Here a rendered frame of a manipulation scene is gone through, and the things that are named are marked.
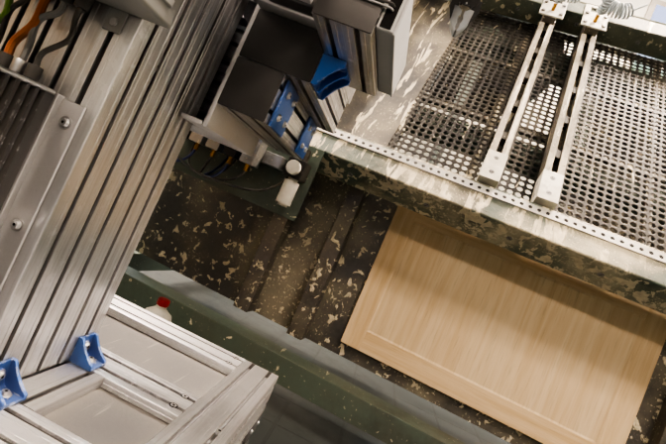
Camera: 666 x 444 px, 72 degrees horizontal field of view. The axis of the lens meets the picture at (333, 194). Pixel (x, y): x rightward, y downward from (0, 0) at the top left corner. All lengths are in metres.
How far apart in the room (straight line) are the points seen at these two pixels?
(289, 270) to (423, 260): 0.48
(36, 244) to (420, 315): 1.22
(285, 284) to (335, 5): 1.22
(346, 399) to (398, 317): 0.34
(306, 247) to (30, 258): 1.14
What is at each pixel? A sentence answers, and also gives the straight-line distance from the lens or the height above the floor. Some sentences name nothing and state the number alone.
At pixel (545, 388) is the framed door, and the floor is 0.41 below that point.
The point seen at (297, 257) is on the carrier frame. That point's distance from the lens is 1.71.
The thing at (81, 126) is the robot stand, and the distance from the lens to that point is 0.69.
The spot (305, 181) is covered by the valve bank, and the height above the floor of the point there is 0.70.
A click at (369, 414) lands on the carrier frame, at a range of 1.48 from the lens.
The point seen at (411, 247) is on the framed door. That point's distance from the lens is 1.62.
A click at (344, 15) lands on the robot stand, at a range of 0.67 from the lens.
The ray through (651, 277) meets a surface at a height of 0.82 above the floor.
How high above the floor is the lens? 0.62
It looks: 3 degrees up
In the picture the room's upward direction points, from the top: 24 degrees clockwise
